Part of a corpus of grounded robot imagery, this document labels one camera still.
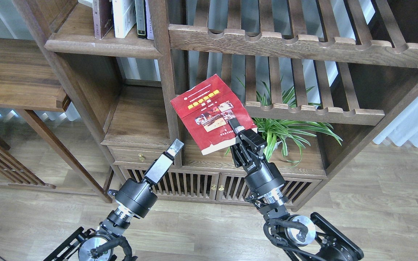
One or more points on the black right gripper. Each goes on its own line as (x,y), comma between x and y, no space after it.
(263,178)

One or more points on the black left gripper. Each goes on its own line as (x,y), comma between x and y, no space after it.
(135,199)

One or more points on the red book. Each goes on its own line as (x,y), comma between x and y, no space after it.
(205,111)

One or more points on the dark brown book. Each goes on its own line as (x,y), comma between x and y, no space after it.
(102,17)

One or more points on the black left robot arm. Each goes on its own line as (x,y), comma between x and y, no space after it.
(97,245)

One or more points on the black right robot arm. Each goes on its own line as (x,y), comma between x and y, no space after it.
(300,237)

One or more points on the white plant pot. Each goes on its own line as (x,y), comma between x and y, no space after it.
(276,145)

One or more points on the green spider plant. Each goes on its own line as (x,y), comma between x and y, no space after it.
(273,129)

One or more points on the dark wooden bookshelf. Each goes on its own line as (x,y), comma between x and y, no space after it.
(310,60)

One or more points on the white upright book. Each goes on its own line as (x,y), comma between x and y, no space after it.
(124,17)

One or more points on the dark green upright book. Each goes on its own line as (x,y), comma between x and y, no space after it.
(140,8)

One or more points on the wooden side table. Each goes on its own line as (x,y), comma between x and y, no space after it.
(28,84)

